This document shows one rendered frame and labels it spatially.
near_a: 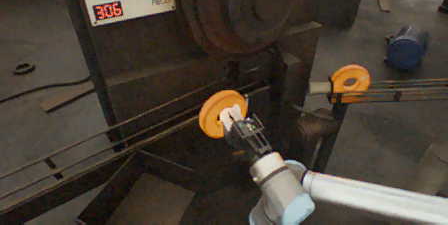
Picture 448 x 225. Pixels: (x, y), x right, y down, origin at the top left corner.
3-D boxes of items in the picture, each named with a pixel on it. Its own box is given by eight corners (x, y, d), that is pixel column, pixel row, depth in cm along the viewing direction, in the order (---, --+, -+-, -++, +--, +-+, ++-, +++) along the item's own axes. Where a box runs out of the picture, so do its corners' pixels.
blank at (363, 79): (339, 99, 128) (341, 104, 126) (324, 76, 121) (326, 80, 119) (372, 83, 122) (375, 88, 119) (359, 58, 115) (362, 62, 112)
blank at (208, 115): (194, 103, 79) (199, 110, 77) (239, 81, 84) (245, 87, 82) (203, 139, 89) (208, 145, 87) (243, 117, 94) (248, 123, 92)
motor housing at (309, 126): (274, 185, 162) (288, 116, 129) (302, 169, 171) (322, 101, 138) (289, 202, 153) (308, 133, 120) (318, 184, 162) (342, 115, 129)
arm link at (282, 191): (279, 236, 67) (298, 222, 59) (251, 191, 72) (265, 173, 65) (305, 219, 71) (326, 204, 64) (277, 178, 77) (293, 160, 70)
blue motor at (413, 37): (378, 67, 266) (391, 34, 245) (392, 46, 301) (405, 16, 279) (412, 78, 251) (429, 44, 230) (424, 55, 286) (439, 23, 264)
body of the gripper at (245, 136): (253, 111, 76) (279, 146, 71) (247, 127, 83) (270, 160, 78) (229, 121, 73) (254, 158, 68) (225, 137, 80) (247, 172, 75)
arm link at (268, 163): (281, 175, 76) (252, 191, 73) (271, 160, 79) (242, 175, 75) (291, 160, 69) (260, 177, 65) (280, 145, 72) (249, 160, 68)
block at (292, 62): (266, 98, 135) (271, 54, 120) (279, 93, 139) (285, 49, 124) (280, 110, 128) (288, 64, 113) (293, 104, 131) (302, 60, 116)
